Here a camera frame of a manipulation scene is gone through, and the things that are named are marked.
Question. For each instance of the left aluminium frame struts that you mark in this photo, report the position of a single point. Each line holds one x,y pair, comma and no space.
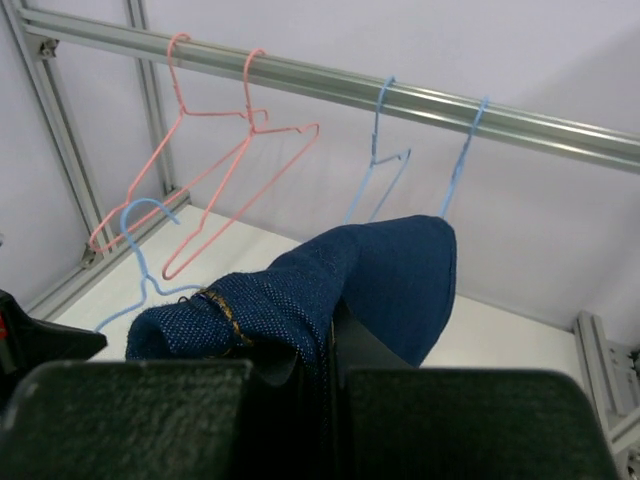
38,59

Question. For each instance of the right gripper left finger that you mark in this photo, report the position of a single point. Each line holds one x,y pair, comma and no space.
226,419

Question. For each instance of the navy blue trousers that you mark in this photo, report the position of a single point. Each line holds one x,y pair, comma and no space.
397,277

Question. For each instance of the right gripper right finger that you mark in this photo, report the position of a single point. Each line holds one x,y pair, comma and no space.
393,421

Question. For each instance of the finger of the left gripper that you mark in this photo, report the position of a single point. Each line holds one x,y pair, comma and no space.
27,342

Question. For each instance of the aluminium frame struts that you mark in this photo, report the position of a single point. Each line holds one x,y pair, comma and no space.
610,374
38,59

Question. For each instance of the aluminium hanging rail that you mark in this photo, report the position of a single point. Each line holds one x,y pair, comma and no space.
584,142

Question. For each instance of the right aluminium frame struts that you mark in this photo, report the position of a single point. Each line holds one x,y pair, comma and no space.
610,374

